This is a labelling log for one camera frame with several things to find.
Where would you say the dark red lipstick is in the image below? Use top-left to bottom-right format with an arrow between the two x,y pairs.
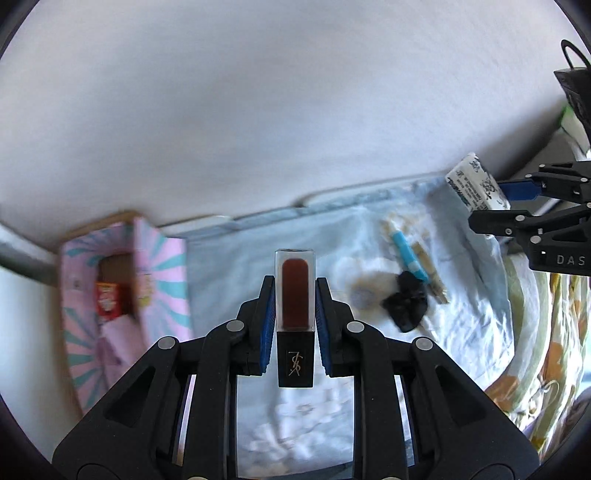
274,248 -> 317,389

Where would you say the blue tube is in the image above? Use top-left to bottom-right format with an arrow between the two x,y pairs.
381,218 -> 430,282

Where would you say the black object with wire loop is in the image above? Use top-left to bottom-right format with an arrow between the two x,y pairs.
553,39 -> 591,136

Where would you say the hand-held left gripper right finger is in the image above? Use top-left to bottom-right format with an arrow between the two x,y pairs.
316,277 -> 539,480

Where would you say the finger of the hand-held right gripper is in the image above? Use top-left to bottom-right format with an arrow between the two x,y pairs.
468,203 -> 591,253
499,161 -> 591,204

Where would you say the pink striped cardboard box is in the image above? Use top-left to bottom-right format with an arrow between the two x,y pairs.
60,211 -> 193,414

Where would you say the white box with black print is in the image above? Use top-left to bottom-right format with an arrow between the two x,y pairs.
445,152 -> 511,214

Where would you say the red box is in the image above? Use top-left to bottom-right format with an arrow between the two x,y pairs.
95,281 -> 133,317

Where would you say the beige slim bottle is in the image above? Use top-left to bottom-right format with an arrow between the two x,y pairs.
409,240 -> 450,305

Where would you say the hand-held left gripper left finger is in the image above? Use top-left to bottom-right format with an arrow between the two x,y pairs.
53,275 -> 278,480

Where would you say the floral yellow quilt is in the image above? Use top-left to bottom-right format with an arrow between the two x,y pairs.
485,254 -> 591,464

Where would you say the black bow hair clip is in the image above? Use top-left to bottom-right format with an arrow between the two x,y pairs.
382,271 -> 430,333

